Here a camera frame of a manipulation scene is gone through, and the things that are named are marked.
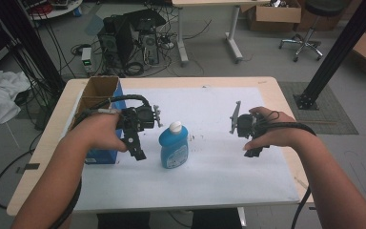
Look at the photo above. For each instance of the round white table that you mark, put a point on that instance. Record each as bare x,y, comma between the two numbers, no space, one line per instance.
60,11

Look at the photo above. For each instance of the white table leg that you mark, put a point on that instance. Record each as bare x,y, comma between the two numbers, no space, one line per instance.
241,218

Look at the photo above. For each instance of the blue cardboard box with compartments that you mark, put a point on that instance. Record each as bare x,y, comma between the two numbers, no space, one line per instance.
103,86

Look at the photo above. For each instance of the white table mat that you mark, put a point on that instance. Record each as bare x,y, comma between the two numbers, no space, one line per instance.
209,178

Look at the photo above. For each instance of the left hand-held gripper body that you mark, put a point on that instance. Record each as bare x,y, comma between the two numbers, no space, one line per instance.
138,119

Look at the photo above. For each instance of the open cardboard box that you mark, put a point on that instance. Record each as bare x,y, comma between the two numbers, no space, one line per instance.
276,14

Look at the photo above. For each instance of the white cloth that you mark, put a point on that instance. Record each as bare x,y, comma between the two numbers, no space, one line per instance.
0,95

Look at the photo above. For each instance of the black office stool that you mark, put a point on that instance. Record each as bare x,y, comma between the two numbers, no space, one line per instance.
308,38

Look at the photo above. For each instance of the blue bottle with white cap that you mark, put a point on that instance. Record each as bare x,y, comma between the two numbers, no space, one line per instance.
173,149

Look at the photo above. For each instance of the black metal post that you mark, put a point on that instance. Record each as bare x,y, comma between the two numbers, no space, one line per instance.
340,47

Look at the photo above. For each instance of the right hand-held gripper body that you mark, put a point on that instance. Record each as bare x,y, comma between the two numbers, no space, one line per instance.
246,125

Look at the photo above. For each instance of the black monitor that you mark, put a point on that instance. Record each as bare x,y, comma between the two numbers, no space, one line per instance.
146,19

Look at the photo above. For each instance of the person's left hand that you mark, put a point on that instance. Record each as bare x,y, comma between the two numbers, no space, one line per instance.
101,132

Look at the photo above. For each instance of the white power supply unit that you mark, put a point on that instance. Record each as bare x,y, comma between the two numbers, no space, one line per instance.
86,58

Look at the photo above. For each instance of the white-legged desk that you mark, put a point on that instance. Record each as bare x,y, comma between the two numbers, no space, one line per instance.
233,35

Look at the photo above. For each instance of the black tape strip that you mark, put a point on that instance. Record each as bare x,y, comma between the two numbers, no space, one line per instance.
28,167

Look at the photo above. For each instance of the large black computer tower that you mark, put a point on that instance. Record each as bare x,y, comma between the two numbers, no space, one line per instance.
116,41

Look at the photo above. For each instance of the small grey computer tower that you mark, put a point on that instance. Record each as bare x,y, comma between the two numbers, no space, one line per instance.
150,47

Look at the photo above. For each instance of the grey floor mat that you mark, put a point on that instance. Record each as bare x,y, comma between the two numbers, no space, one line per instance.
330,117

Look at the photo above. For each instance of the person's right hand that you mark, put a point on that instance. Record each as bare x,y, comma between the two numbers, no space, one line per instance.
279,135

